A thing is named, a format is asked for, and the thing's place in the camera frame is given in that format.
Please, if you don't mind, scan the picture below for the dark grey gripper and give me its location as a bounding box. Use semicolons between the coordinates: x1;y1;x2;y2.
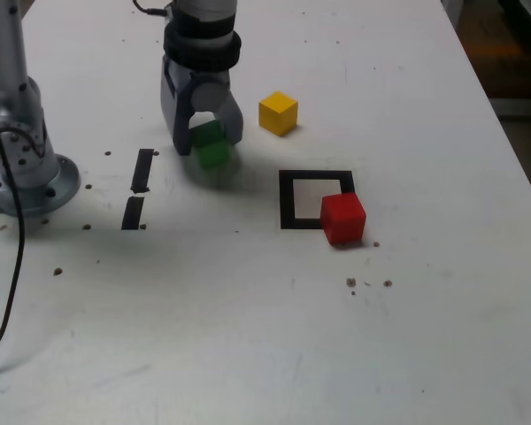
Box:
160;54;245;157

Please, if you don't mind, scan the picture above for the green cube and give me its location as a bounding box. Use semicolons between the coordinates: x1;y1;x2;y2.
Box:
189;120;232;170

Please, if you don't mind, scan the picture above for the yellow cube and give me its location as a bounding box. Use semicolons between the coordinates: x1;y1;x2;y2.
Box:
258;90;299;137

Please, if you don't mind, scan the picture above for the red cube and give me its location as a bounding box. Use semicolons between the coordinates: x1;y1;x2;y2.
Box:
320;192;367;246

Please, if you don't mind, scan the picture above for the black tape square outline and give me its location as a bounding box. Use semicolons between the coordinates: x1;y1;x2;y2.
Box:
278;169;356;231

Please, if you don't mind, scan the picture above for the black tape strip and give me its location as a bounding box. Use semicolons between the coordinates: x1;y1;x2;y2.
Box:
120;148;155;231

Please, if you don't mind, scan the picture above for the brown wooden cabinet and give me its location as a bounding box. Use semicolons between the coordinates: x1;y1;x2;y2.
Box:
458;0;531;101

